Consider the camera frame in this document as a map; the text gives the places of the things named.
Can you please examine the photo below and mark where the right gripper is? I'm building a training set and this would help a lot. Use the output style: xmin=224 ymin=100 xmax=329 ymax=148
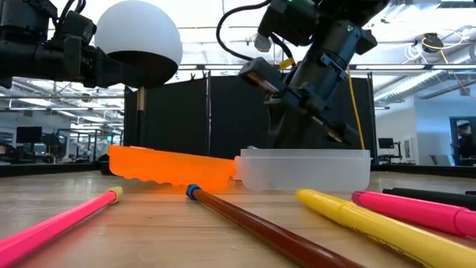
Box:
xmin=237 ymin=20 xmax=379 ymax=150

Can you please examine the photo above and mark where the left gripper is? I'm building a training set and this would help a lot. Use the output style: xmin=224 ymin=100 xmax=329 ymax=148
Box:
xmin=61 ymin=35 xmax=144 ymax=89

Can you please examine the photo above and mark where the brown pencil blue eraser cap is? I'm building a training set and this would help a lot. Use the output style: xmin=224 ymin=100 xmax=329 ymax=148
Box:
xmin=185 ymin=183 xmax=367 ymax=268

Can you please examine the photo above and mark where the yellow highlighter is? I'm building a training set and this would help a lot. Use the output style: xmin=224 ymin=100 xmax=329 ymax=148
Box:
xmin=295 ymin=188 xmax=476 ymax=268

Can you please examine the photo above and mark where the orange and clear supply box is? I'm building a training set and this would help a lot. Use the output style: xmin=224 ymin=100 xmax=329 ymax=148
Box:
xmin=107 ymin=144 xmax=373 ymax=193

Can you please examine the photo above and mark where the pink highlighter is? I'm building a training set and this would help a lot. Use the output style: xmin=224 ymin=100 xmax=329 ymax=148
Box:
xmin=351 ymin=190 xmax=476 ymax=239

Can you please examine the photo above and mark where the pink pencil yellow eraser cap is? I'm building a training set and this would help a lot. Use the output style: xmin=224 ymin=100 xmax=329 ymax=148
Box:
xmin=0 ymin=185 xmax=123 ymax=268

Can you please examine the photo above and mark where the white globe lamp black base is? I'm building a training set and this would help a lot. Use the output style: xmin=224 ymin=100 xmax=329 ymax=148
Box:
xmin=94 ymin=0 xmax=184 ymax=176

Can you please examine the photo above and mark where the small yellow tag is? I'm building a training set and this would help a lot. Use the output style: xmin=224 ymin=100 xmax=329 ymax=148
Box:
xmin=278 ymin=57 xmax=298 ymax=71

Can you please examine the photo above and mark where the black curtain partition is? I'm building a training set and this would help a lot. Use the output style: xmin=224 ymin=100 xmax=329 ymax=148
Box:
xmin=123 ymin=71 xmax=377 ymax=167

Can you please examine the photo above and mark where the round ceiling device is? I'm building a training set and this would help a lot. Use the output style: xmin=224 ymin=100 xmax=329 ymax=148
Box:
xmin=254 ymin=32 xmax=273 ymax=54
xmin=421 ymin=32 xmax=445 ymax=54

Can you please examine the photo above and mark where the white framed panel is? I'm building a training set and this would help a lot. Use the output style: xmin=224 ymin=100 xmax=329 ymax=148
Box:
xmin=403 ymin=136 xmax=418 ymax=164

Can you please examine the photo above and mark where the black horizontal overhead bar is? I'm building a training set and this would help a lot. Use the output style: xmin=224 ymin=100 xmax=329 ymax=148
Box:
xmin=177 ymin=63 xmax=476 ymax=71

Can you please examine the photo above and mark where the person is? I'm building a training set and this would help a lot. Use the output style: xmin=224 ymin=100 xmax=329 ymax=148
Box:
xmin=451 ymin=122 xmax=476 ymax=168

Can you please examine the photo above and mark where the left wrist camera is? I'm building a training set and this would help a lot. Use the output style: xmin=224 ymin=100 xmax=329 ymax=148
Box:
xmin=55 ymin=10 xmax=97 ymax=44

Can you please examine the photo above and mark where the yellow cable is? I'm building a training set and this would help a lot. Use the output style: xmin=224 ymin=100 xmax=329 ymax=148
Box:
xmin=344 ymin=66 xmax=367 ymax=150

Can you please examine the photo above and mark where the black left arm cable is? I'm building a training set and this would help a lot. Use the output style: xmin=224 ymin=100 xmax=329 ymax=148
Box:
xmin=55 ymin=0 xmax=87 ymax=19

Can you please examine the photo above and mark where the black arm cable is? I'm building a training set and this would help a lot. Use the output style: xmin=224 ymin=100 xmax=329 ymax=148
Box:
xmin=215 ymin=0 xmax=298 ymax=63
xmin=55 ymin=0 xmax=87 ymax=19

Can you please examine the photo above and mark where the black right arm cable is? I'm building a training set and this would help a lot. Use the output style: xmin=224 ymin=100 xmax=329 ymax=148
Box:
xmin=215 ymin=0 xmax=298 ymax=63

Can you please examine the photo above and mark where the black aluminium table frame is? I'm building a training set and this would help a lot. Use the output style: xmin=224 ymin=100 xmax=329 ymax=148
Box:
xmin=0 ymin=162 xmax=476 ymax=179

